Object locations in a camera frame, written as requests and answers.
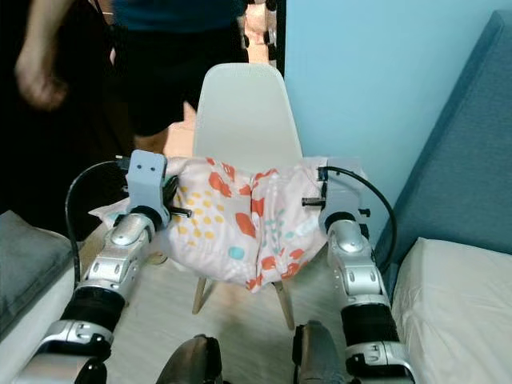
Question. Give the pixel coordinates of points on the pink patterned pillow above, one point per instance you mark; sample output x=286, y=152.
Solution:
x=240, y=224

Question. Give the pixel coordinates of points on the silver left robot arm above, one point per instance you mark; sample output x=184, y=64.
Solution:
x=116, y=264

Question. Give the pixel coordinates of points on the person bare forearm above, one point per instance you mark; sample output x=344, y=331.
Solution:
x=52, y=20

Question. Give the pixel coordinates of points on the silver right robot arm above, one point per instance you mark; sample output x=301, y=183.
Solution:
x=360, y=272

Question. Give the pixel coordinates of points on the white chair with wooden legs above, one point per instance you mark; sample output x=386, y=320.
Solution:
x=248, y=112

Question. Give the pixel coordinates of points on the person bare hand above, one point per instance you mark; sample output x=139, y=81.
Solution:
x=40, y=80

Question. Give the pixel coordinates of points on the person in blue shirt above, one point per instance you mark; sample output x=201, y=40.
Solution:
x=176, y=72

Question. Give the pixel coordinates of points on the blue upholstered headboard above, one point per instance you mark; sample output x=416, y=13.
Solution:
x=456, y=160

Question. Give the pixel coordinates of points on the dark right robot leg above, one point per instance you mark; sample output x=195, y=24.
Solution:
x=320, y=356

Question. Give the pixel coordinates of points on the grey cushion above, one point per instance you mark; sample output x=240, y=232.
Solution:
x=28, y=256

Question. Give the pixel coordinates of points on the cream bed mattress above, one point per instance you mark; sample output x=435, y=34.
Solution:
x=456, y=312

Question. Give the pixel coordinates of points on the white upholstered seat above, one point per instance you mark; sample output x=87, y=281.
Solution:
x=22, y=352

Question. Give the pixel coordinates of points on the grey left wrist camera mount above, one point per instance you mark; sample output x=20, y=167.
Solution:
x=146, y=178

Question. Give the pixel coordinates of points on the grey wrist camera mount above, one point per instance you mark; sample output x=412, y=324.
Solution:
x=342, y=196
x=146, y=178

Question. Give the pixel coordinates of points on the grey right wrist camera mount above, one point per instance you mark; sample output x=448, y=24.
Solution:
x=342, y=196

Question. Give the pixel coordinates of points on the black door frame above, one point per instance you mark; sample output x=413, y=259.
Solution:
x=280, y=32

